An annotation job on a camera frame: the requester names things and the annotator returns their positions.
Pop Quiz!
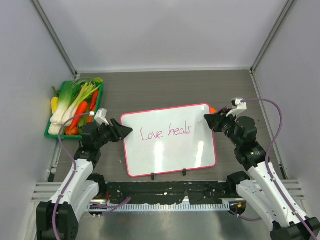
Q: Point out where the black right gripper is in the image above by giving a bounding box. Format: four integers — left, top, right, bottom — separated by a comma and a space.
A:
205, 108, 242, 147

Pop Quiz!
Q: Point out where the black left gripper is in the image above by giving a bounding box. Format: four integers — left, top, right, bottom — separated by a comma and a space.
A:
94, 118, 132, 148

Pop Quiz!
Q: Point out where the pink framed whiteboard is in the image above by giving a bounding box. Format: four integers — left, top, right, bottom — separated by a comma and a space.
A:
120, 103, 217, 178

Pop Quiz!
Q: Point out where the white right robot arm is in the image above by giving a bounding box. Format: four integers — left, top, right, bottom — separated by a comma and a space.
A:
204, 109, 320, 240

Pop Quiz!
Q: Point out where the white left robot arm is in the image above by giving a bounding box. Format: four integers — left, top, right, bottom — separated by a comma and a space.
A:
36, 118, 133, 240

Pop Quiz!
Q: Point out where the orange tangerine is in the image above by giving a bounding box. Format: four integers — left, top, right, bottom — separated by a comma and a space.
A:
210, 107, 217, 114

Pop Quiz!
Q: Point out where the red toy chili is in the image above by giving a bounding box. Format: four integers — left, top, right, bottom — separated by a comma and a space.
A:
87, 89, 99, 123

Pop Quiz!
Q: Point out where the green leaf vegetable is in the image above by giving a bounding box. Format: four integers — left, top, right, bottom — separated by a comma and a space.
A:
77, 109, 90, 134

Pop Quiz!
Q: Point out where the orange toy carrot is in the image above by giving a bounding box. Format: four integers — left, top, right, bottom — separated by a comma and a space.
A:
70, 101, 89, 129

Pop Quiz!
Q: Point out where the green white leek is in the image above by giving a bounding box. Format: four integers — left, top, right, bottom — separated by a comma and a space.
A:
62, 83, 97, 124

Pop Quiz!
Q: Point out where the green plastic tray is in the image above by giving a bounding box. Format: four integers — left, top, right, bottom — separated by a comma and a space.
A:
44, 77, 104, 140

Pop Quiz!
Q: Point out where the green white bok choy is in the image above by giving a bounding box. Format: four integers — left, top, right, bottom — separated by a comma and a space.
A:
50, 81, 73, 125

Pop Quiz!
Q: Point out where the yellow toy pepper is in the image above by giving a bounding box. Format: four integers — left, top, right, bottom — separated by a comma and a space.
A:
51, 96, 59, 115

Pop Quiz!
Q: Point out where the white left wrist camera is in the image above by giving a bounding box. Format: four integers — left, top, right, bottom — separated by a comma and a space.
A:
89, 108, 109, 126

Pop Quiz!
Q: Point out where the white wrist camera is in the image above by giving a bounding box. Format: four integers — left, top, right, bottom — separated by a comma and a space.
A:
226, 97, 247, 117
89, 108, 109, 126

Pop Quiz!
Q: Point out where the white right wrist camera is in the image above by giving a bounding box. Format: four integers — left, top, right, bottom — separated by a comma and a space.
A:
226, 97, 247, 117

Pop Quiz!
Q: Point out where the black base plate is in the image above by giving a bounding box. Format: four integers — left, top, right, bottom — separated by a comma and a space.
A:
100, 181, 240, 205

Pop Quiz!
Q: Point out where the white slotted cable duct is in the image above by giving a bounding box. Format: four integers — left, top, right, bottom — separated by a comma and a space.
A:
88, 201, 230, 213

